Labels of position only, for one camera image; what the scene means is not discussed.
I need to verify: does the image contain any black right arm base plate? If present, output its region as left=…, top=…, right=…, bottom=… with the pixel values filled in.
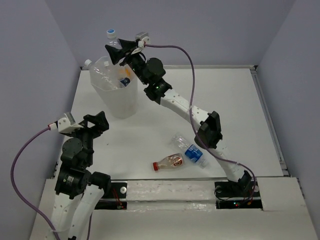
left=214, top=181, right=263, bottom=210

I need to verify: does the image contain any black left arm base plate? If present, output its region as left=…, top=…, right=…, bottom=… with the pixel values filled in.
left=94, top=181, right=128, bottom=210

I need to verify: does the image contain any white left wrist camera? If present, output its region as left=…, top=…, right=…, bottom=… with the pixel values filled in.
left=57, top=112, right=83, bottom=134

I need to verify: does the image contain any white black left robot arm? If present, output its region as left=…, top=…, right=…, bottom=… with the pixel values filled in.
left=45, top=111, right=111, bottom=240

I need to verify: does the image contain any white octagonal plastic bin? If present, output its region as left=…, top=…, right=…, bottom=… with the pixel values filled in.
left=91, top=56, right=138, bottom=119

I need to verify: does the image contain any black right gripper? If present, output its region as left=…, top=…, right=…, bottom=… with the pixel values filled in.
left=104, top=38, right=149, bottom=86

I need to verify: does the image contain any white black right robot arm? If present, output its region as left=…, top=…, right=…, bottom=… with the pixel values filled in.
left=105, top=39, right=257, bottom=201

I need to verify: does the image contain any clear crushed bottle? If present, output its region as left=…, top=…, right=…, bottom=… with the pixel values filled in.
left=106, top=29, right=122, bottom=50

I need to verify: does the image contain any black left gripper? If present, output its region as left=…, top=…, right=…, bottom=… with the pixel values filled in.
left=66, top=110, right=110, bottom=165

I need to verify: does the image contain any blue label water bottle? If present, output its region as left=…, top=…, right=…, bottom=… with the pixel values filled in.
left=171, top=133, right=208, bottom=168

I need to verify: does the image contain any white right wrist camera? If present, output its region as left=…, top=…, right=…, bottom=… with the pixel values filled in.
left=131, top=32, right=151, bottom=55

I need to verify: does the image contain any red cap tea bottle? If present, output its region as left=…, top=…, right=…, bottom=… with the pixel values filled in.
left=152, top=153, right=185, bottom=172

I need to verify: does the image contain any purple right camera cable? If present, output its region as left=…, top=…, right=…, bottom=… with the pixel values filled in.
left=143, top=43, right=257, bottom=207

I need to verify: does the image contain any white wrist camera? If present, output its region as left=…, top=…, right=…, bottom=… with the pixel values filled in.
left=131, top=32, right=151, bottom=55
left=57, top=112, right=83, bottom=134

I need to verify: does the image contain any orange juice bottle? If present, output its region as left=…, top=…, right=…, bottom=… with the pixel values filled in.
left=117, top=66, right=131, bottom=88

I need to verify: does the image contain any clear bottle white cap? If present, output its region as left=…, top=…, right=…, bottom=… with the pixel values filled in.
left=107, top=77, right=125, bottom=91

